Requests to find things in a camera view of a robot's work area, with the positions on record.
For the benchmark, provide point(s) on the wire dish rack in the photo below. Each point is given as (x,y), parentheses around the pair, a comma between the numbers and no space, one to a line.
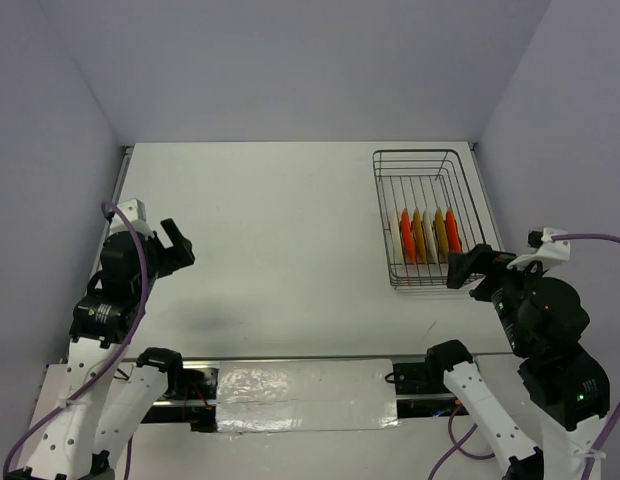
(431,203)

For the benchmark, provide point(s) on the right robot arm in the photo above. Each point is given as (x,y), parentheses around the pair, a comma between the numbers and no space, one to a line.
(543,320)

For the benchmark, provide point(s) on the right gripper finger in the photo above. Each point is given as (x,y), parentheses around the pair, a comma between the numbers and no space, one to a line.
(484,254)
(460,270)

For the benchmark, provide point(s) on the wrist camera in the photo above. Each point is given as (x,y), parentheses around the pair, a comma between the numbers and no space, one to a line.
(134,211)
(544,249)

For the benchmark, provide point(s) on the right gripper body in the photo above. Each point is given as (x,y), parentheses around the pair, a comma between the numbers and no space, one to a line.
(503,297)

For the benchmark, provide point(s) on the orange plate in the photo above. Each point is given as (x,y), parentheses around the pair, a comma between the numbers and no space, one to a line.
(452,232)
(407,236)

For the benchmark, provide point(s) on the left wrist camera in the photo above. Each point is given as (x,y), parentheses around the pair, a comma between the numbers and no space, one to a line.
(134,211)

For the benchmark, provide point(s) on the metal base rail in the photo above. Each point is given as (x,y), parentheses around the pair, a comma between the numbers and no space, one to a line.
(192,402)

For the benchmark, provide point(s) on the cream plate with black mark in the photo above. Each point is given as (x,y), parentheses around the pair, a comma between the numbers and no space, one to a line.
(397,250)

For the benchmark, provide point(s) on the yellow patterned plate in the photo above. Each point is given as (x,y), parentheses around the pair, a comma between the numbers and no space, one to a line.
(419,236)

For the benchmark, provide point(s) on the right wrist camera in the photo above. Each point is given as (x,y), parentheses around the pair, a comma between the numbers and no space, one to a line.
(544,249)

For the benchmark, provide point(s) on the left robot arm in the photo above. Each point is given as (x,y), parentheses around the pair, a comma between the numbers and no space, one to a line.
(83,436)

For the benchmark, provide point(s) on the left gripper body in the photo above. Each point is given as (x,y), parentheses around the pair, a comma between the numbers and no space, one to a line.
(155,257)

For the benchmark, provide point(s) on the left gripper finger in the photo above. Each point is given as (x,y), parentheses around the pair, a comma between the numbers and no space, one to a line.
(178,240)
(175,258)

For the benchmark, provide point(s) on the silver foil tape sheet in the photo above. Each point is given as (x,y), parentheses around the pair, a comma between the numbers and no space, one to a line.
(291,396)

